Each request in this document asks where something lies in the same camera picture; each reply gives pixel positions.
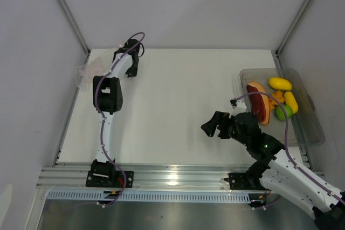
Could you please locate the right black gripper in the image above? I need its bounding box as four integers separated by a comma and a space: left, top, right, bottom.
201, 111, 250, 147

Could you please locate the clear zip top bag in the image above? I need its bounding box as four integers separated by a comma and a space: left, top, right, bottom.
73, 52, 113, 92

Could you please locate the red toy meat slice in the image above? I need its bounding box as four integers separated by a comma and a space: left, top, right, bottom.
246, 81, 270, 126

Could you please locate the green toy lime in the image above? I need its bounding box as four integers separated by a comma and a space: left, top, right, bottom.
274, 104, 293, 121

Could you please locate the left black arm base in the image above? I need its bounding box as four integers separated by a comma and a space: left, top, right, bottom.
85, 159, 134, 188

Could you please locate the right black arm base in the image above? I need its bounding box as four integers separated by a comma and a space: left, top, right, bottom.
224, 172, 266, 191

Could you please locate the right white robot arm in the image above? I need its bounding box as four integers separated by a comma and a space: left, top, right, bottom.
201, 111, 344, 229

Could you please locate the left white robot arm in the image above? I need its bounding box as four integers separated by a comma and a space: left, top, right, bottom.
86, 39, 144, 188

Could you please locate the clear plastic food tray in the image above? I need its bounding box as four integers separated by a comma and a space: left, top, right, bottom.
239, 68, 325, 147

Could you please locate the orange toy food piece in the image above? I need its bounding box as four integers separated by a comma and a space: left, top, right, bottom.
269, 90, 285, 107

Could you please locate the yellow toy mango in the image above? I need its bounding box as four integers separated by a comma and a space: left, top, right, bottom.
268, 77, 292, 91

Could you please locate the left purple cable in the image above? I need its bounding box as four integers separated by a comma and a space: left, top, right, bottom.
95, 32, 146, 209

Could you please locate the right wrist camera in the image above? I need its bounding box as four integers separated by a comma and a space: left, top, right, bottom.
230, 99, 247, 113

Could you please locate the right corner frame post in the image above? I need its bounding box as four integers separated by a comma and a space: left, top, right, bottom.
275, 0, 314, 58

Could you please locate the corner frame post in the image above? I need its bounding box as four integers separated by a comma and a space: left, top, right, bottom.
56, 0, 90, 56
275, 0, 314, 58

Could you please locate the left corner frame post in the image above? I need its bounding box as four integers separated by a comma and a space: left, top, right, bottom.
56, 0, 90, 56

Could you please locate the aluminium rail frame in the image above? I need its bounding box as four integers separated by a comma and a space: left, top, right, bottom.
36, 164, 327, 190

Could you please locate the slotted cable duct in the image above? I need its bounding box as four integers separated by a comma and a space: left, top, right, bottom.
46, 189, 251, 204

